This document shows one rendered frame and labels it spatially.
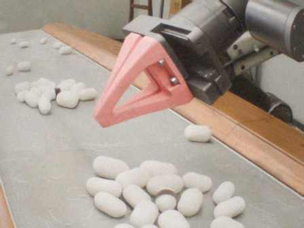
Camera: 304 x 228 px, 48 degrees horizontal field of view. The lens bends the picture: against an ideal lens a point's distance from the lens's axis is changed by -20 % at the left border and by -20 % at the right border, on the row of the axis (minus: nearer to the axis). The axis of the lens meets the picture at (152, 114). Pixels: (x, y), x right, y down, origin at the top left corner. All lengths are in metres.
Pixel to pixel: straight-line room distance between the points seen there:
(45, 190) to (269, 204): 0.23
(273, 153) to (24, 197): 0.30
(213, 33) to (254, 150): 0.19
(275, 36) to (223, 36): 0.06
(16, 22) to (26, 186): 4.77
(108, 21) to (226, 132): 4.92
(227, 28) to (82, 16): 4.95
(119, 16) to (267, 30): 5.13
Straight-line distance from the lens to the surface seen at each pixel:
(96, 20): 5.34
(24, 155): 0.44
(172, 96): 0.35
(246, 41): 1.03
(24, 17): 5.11
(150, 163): 0.40
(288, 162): 0.45
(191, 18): 0.35
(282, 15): 0.32
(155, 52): 0.32
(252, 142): 0.50
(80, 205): 0.35
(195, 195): 0.35
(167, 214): 0.32
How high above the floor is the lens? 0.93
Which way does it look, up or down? 19 degrees down
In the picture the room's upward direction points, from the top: 6 degrees clockwise
